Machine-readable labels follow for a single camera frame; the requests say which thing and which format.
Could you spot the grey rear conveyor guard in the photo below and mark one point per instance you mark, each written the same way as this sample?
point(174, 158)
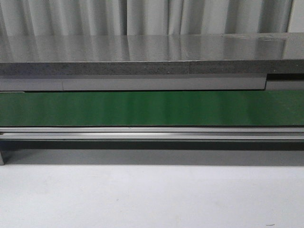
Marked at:
point(230, 81)

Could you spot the white pleated curtain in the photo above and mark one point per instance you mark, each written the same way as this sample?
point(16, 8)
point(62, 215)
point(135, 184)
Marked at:
point(149, 17)

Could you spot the green conveyor belt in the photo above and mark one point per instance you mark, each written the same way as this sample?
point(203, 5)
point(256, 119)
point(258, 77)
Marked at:
point(153, 108)

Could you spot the aluminium front conveyor rail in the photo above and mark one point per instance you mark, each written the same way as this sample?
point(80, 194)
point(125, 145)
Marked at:
point(152, 133)

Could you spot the grey conveyor support leg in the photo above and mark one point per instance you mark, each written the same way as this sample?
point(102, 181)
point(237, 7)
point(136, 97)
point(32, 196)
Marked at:
point(5, 152)

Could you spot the grey stone slab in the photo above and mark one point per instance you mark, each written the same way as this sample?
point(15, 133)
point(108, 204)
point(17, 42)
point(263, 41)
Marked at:
point(266, 53)

